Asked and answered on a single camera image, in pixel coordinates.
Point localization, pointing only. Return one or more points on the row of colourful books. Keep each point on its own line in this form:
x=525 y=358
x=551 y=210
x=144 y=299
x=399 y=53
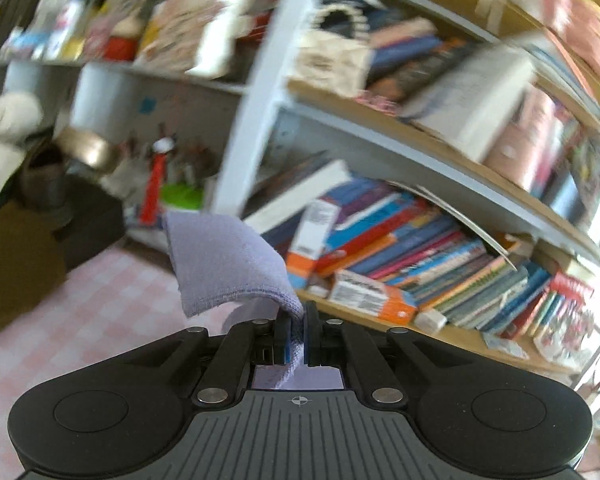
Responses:
x=405 y=250

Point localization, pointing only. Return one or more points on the purple towel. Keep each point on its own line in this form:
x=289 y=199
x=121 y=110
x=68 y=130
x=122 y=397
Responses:
x=220 y=260

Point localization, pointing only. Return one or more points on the bunch of pens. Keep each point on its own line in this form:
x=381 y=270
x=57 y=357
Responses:
x=190 y=157

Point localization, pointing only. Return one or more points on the small blue white packet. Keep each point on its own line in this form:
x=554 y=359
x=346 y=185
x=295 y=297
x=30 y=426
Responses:
x=504 y=344

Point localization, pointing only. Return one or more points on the gold metal bowl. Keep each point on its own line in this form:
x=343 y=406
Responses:
x=87 y=147

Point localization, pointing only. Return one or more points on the dark brown cloth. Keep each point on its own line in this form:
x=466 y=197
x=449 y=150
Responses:
x=15 y=270

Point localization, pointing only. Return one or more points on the pink checked table mat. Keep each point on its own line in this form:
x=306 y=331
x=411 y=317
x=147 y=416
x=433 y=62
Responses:
x=105 y=305

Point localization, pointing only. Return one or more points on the flat orange white box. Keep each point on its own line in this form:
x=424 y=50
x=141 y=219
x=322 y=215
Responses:
x=370 y=296

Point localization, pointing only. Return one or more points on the white cloth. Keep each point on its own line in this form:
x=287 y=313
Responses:
x=5 y=135

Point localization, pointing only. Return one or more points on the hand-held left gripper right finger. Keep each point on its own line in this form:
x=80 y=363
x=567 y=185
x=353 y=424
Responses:
x=310 y=346

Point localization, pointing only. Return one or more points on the beige tote bag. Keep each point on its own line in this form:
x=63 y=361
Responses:
x=330 y=60

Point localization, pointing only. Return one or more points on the pink storage box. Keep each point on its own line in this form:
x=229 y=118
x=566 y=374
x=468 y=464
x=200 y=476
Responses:
x=525 y=140

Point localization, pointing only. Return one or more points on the white jar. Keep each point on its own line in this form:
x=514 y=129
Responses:
x=220 y=30

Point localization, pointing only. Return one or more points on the dark brown bag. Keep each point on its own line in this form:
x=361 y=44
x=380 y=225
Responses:
x=47 y=180

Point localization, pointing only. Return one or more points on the green lidded cup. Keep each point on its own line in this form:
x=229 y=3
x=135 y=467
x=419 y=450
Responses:
x=182 y=196

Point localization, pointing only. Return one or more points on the blue white bottle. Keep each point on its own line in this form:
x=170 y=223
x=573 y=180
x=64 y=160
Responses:
x=70 y=20

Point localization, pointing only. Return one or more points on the pile of lying books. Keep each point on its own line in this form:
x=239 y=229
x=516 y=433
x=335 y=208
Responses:
x=445 y=85

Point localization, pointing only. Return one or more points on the white charger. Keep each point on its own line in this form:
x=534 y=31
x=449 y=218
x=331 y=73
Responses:
x=431 y=320

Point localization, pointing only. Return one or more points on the floral patterned box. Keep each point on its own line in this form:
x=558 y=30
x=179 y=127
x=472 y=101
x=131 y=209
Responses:
x=175 y=27

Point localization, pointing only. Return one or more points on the red jar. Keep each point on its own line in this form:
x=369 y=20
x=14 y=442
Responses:
x=120 y=46

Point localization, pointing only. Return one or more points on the tall white orange box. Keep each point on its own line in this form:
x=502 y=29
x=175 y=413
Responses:
x=308 y=240

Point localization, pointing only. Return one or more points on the white frame wooden bookshelf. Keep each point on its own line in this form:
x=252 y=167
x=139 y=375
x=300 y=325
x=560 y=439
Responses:
x=260 y=85

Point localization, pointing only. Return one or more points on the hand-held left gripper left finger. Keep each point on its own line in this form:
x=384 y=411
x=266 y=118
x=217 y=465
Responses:
x=280 y=341

